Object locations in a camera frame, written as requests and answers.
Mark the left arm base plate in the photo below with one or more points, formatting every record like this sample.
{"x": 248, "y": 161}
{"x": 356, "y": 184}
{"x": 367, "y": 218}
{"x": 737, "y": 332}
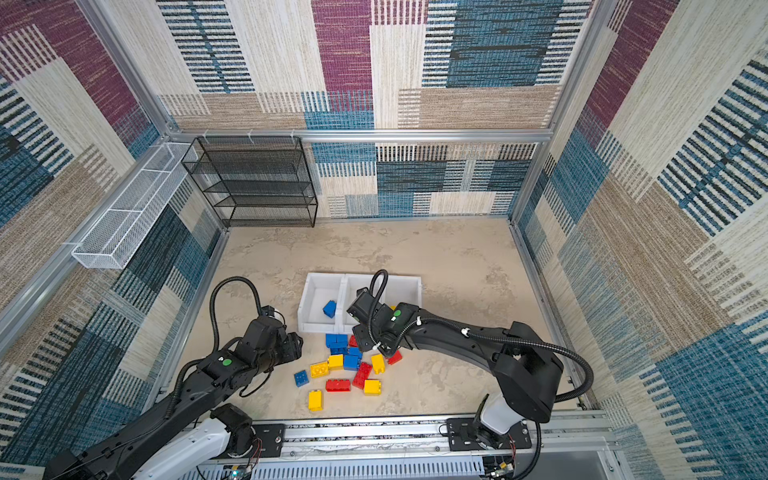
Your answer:
{"x": 264, "y": 440}

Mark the long red lego front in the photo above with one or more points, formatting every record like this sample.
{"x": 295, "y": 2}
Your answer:
{"x": 338, "y": 385}

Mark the left white bin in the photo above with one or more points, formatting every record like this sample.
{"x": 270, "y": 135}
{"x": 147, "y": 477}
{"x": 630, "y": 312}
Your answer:
{"x": 319, "y": 288}

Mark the white bin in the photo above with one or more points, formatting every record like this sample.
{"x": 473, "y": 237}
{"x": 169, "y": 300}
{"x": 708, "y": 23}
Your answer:
{"x": 350, "y": 284}
{"x": 402, "y": 289}
{"x": 319, "y": 288}

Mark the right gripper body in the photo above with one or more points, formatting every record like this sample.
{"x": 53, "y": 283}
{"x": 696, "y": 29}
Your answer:
{"x": 362, "y": 336}

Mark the yellow lego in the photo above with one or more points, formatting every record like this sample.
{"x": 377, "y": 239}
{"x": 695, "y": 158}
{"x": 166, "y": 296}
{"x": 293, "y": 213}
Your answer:
{"x": 315, "y": 401}
{"x": 335, "y": 362}
{"x": 319, "y": 370}
{"x": 372, "y": 387}
{"x": 378, "y": 363}

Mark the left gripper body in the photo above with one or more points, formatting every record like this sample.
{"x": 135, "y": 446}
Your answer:
{"x": 287, "y": 349}

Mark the right white bin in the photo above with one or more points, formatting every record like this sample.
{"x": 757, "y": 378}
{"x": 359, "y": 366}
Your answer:
{"x": 402, "y": 289}

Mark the blue lego pair back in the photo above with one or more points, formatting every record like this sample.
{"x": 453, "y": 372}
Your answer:
{"x": 338, "y": 344}

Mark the aluminium front rail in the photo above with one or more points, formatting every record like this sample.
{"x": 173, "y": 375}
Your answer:
{"x": 572, "y": 445}

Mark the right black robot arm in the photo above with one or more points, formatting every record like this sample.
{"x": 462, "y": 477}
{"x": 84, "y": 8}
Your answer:
{"x": 527, "y": 369}

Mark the red lego diagonal brick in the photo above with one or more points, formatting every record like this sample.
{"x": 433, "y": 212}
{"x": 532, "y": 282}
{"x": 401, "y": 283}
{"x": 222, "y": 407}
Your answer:
{"x": 362, "y": 375}

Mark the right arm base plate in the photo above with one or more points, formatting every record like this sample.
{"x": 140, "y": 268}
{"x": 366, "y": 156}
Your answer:
{"x": 468, "y": 434}

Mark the middle white bin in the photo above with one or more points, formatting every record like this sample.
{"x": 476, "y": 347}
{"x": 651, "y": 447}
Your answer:
{"x": 350, "y": 284}

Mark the small blue lego left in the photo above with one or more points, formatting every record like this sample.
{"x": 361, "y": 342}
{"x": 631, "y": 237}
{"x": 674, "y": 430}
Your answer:
{"x": 301, "y": 378}

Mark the black wire shelf rack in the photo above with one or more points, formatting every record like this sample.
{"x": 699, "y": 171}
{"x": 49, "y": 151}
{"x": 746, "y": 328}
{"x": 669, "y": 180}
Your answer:
{"x": 252, "y": 181}

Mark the white wire mesh basket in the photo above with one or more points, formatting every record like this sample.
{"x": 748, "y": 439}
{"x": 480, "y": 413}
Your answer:
{"x": 119, "y": 232}

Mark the red lego right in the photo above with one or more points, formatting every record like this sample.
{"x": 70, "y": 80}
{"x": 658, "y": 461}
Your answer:
{"x": 397, "y": 357}

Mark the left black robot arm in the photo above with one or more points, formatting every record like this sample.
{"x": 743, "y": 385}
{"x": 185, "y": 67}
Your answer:
{"x": 195, "y": 422}

